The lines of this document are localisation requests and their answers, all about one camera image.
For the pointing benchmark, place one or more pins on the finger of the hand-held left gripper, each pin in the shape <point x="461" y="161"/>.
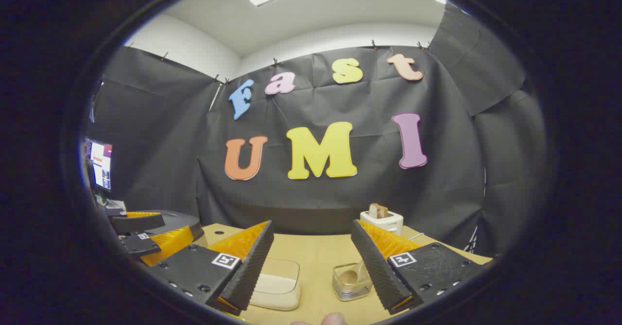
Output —
<point x="165" y="245"/>
<point x="138" y="223"/>

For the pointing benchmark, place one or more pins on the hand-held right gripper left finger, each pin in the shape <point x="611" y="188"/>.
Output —
<point x="248" y="266"/>

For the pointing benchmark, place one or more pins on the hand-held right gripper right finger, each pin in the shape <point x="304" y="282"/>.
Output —
<point x="376" y="266"/>

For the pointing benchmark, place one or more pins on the wooden spoon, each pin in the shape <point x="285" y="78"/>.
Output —
<point x="349" y="276"/>

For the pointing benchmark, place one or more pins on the black silver rice cooker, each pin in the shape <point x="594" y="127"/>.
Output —
<point x="184" y="220"/>

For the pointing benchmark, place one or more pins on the white side table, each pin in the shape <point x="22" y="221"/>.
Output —
<point x="114" y="203"/>

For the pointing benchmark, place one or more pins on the white toaster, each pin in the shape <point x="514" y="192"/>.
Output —
<point x="388" y="222"/>

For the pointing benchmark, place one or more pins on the brown bread slice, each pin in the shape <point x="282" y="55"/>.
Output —
<point x="378" y="211"/>

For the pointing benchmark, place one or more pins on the computer monitor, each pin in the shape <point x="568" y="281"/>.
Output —
<point x="101" y="164"/>

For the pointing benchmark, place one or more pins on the black backdrop cloth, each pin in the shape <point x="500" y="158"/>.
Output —
<point x="340" y="198"/>

